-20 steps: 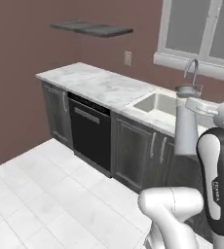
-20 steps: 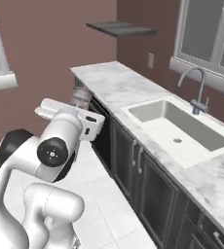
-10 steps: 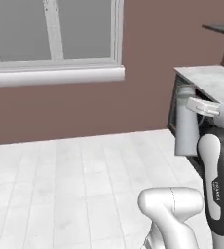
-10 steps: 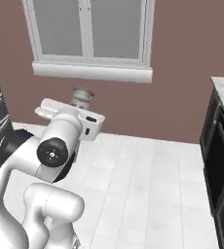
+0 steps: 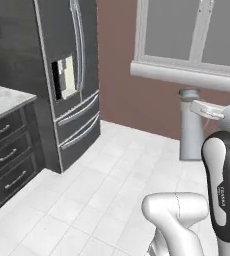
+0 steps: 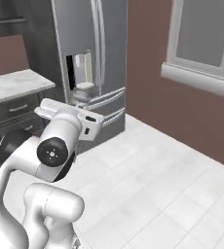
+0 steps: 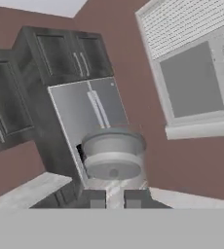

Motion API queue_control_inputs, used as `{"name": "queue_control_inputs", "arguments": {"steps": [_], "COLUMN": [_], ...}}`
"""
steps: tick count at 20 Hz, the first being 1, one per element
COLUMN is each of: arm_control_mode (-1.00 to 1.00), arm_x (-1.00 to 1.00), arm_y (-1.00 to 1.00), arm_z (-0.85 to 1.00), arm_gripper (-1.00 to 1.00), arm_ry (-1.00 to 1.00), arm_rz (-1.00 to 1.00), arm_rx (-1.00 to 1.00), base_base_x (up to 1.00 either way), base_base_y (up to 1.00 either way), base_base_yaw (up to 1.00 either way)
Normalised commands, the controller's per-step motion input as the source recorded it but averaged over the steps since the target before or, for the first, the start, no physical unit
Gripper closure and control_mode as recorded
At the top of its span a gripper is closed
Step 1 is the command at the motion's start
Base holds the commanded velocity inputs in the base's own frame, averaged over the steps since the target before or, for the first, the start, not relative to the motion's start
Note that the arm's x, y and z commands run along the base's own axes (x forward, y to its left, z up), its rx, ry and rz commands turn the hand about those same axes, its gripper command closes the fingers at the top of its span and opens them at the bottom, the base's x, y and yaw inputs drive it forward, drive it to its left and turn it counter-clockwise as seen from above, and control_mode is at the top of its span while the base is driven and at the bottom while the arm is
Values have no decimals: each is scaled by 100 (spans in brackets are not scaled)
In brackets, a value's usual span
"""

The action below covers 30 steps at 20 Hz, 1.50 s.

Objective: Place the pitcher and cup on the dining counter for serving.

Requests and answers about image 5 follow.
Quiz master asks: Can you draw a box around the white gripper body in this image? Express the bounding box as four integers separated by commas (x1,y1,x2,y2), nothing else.
189,99,226,121

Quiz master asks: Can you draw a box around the grey cylindrical stand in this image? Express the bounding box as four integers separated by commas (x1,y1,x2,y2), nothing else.
178,87,207,161

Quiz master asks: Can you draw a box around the white framed window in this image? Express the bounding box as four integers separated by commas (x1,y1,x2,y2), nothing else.
130,0,230,95

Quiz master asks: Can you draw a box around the dark grey fridge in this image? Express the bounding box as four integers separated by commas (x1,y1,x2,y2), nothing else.
0,0,102,174

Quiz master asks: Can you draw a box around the dark drawer cupboard run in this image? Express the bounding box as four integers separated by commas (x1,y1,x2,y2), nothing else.
0,100,47,220

